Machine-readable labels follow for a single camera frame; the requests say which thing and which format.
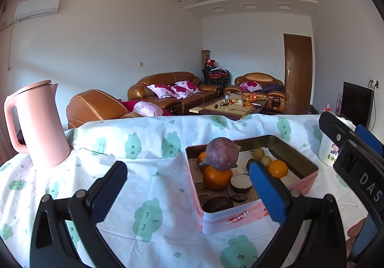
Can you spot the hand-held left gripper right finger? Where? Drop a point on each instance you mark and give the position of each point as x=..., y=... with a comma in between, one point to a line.
x=267, y=193

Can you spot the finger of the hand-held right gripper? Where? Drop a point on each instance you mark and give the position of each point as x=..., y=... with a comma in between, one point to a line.
x=337, y=131
x=367, y=137

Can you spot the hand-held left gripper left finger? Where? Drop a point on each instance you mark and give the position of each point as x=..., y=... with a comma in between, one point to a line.
x=105, y=196

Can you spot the medium orange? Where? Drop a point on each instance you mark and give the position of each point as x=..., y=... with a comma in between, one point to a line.
x=277, y=168

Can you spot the purple passion fruit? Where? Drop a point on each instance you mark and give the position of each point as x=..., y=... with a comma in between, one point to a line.
x=222, y=154
x=250, y=163

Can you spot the pink metal tin box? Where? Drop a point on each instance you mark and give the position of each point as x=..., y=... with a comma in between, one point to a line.
x=234, y=221

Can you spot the large orange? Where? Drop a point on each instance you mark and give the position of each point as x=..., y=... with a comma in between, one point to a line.
x=215, y=179

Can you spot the small mandarin orange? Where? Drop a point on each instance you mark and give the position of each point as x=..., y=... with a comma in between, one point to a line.
x=201, y=157

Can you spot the white cartoon cup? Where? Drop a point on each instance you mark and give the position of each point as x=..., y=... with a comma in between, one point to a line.
x=326, y=149

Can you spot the round pastry with pale top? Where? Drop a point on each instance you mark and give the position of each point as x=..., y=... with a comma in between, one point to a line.
x=240, y=185

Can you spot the small tan round fruit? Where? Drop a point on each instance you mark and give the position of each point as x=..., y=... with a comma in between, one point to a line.
x=266, y=161
x=258, y=154

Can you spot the black television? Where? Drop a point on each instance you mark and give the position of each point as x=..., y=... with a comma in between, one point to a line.
x=357, y=103

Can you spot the white cloud print tablecloth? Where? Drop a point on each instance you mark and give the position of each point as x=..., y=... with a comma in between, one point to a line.
x=135, y=172

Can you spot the dark brown round pastry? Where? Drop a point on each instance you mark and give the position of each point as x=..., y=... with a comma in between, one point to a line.
x=218, y=205

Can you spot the brown wooden door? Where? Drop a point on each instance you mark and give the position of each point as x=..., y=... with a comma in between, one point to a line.
x=297, y=70

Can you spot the purple blanket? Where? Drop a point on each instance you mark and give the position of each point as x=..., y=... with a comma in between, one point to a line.
x=273, y=88

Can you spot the wooden coffee table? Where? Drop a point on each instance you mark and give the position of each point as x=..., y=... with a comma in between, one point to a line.
x=231, y=110

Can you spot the pile of small oranges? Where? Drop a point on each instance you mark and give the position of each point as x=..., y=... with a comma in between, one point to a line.
x=253, y=97

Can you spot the brown leather chaise sofa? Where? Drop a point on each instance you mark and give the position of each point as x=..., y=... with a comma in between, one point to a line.
x=90, y=106

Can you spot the pink electric kettle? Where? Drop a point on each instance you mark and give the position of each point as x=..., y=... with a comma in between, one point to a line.
x=42, y=127

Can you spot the brown leather armchair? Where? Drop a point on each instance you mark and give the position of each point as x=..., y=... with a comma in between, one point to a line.
x=258, y=77

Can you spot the pale pink pillow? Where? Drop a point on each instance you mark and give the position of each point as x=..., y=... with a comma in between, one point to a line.
x=147, y=109

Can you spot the pink floral pillow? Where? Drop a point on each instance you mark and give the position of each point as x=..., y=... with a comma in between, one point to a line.
x=162, y=91
x=185, y=88
x=251, y=86

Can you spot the glass jar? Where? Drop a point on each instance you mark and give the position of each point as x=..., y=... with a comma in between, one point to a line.
x=227, y=99

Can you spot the stack of dark chairs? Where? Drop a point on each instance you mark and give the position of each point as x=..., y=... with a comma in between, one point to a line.
x=217, y=77

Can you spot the brown leather three-seat sofa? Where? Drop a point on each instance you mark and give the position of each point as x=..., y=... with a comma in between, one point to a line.
x=159, y=79

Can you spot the red stuffed toy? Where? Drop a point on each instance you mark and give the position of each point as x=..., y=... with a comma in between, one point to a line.
x=210, y=61

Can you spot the tall patterned floor vase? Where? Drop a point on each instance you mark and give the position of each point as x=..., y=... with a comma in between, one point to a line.
x=205, y=56

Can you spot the air conditioner pipe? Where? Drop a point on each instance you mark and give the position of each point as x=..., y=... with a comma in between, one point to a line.
x=10, y=46

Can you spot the wall power outlet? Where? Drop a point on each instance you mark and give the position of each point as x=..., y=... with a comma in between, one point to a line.
x=374, y=83

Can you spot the white wall air conditioner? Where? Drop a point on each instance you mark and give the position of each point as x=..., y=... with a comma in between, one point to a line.
x=37, y=7

